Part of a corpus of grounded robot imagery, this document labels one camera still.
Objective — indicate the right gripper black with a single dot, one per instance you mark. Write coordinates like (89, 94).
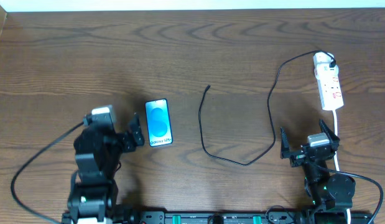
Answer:
(303, 152)

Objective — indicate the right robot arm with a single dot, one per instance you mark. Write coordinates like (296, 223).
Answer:
(331, 193)

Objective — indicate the white power strip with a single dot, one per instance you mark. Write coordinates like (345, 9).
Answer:
(326, 72)

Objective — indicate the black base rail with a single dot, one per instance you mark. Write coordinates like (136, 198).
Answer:
(277, 217)

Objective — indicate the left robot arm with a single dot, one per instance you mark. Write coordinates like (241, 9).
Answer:
(94, 190)

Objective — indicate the blue Galaxy smartphone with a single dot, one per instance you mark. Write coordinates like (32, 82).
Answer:
(158, 122)

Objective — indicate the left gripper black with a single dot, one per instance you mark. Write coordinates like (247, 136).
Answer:
(125, 139)

